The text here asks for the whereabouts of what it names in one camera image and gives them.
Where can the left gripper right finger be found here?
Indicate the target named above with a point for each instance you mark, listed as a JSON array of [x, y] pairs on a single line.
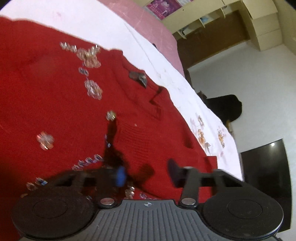
[[190, 180]]

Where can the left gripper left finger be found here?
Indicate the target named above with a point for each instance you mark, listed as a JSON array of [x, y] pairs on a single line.
[[104, 182]]

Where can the red knit sweater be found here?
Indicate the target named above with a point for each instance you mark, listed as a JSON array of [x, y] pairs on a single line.
[[64, 100]]

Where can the black television screen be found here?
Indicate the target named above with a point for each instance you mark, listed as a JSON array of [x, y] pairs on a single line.
[[266, 168]]

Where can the black chair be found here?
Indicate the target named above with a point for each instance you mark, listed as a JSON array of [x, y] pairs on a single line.
[[228, 107]]

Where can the dark wooden door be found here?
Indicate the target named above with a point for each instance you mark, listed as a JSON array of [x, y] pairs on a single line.
[[215, 37]]

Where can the pink mattress cover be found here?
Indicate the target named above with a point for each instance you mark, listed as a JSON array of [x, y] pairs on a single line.
[[150, 28]]

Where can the white floral bed sheet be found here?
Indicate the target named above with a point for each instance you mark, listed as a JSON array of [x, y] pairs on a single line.
[[94, 22]]

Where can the upper left purple poster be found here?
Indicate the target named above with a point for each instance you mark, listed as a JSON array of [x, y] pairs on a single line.
[[163, 8]]

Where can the cream wardrobe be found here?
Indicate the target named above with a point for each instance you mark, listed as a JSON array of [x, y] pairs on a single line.
[[254, 20]]

